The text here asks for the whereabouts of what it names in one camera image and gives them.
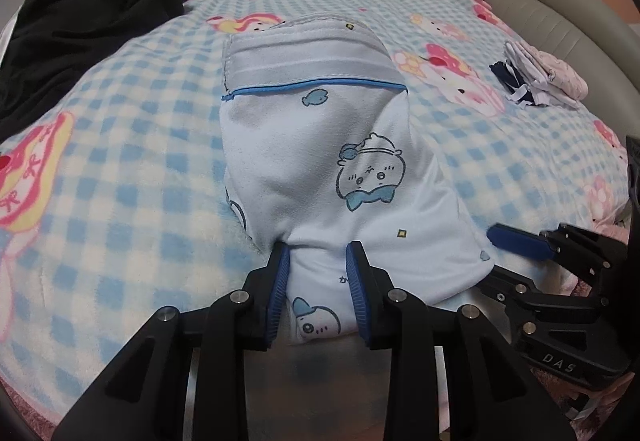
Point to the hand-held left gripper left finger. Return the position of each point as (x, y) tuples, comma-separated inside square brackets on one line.
[(277, 293)]

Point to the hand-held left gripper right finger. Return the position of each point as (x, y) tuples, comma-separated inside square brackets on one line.
[(357, 293)]

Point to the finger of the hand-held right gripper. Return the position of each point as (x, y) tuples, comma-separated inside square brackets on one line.
[(540, 301), (520, 241)]

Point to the light blue printed pajama pants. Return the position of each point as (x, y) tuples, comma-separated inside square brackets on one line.
[(310, 161)]

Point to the navy white small garment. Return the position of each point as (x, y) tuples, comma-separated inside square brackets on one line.
[(510, 78)]

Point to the pale pink small garment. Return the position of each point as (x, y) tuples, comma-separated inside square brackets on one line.
[(555, 71)]

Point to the blue checked cartoon blanket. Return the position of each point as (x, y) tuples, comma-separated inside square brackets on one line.
[(125, 181)]

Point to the grey padded headboard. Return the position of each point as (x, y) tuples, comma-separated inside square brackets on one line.
[(560, 16)]

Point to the pink fuzzy bed sheet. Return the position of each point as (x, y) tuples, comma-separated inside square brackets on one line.
[(20, 413)]

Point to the black garment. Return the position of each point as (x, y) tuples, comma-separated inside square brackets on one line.
[(85, 31)]

